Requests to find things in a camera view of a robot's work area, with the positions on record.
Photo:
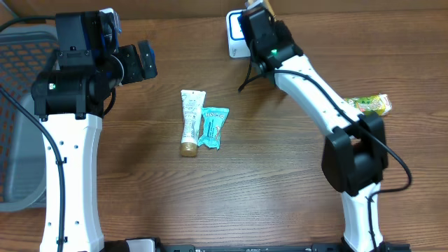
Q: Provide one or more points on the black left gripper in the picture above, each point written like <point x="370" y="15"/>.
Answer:
<point x="136" y="73"/>

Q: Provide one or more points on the white cream tube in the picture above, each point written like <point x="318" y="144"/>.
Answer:
<point x="192" y="103"/>

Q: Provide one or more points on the teal wipes pack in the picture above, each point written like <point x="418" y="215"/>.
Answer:
<point x="214" y="120"/>

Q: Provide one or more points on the green juice carton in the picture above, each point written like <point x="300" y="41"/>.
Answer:
<point x="378" y="103"/>

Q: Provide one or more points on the orange cracker pack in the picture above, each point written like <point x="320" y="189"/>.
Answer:
<point x="268" y="6"/>

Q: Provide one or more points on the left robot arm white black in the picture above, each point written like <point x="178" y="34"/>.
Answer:
<point x="72" y="95"/>

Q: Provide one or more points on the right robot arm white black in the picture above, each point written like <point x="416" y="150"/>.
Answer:
<point x="353" y="157"/>

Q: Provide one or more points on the white barcode scanner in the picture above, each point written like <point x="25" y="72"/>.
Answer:
<point x="236" y="42"/>

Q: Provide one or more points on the grey plastic shopping basket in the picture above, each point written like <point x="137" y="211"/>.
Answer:
<point x="24" y="53"/>

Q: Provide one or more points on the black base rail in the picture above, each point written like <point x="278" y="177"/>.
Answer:
<point x="266" y="248"/>

